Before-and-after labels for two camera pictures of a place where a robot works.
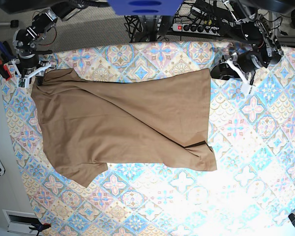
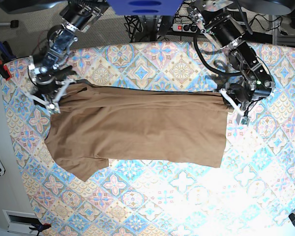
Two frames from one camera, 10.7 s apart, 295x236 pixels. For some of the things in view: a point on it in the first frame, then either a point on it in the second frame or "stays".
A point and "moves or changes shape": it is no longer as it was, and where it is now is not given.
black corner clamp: (294, 221) stays
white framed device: (19, 222) stays
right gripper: (245, 64) → (238, 95)
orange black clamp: (39, 227) stays
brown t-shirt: (162, 120) moves or changes shape
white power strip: (196, 28) stays
